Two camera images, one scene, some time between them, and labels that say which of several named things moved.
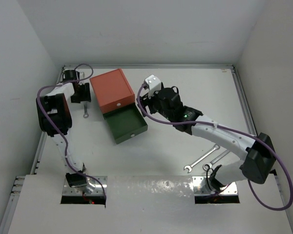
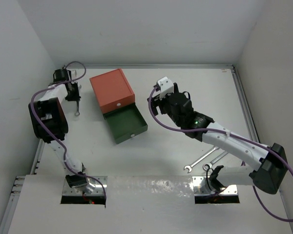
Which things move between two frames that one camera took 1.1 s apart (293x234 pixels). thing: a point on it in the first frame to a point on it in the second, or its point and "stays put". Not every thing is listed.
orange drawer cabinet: [112, 90] stays put
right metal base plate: [200, 187] stays put
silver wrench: [86, 115] to [77, 102]
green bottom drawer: [126, 123] stays put
